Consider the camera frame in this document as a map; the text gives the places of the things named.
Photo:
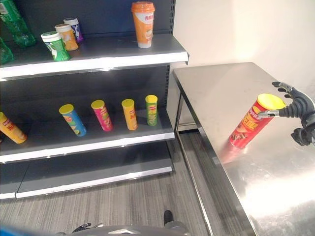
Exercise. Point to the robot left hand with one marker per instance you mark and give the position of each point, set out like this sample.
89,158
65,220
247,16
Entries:
82,227

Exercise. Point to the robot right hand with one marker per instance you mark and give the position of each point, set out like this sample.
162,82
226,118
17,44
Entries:
304,104

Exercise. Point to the red chip can yellow lid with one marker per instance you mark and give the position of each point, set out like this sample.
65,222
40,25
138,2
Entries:
247,125

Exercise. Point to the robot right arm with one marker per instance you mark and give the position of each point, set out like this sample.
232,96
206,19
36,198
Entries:
302,137

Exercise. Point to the grey shelf board white edge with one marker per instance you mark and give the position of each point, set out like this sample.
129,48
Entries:
49,143
103,52
86,177

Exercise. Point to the blue object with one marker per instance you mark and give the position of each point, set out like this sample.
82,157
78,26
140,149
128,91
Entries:
24,232

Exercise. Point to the stainless steel table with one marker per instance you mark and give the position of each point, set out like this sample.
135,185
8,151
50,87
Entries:
246,157

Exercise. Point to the robot dark foot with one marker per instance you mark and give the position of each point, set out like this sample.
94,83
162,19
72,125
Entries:
168,216

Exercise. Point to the robot silver leg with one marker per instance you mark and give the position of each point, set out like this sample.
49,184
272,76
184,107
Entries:
176,225

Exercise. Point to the blue chip can yellow lid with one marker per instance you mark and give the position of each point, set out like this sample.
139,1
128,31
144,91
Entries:
73,121

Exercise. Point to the pink chip can yellow lid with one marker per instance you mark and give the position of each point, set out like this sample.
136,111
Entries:
103,116

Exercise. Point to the orange chip can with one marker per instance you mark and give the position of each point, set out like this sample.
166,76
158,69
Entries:
12,130

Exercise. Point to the green chip can yellow lid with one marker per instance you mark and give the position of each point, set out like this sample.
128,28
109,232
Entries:
151,111

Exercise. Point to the dark grey shelf unit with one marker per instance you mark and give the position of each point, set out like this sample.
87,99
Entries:
98,81

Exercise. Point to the orange milk tea cup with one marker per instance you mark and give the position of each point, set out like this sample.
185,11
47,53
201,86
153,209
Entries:
144,25

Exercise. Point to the green gum bottle white lid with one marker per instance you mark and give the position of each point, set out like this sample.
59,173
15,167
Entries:
57,48

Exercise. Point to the orange gum bottle white lid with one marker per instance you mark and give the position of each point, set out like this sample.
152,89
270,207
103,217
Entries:
69,39

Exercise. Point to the purple gum bottle white lid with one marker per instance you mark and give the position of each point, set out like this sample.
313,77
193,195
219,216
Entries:
77,30

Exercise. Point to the large green plastic bottle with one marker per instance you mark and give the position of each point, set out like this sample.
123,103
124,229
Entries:
17,27

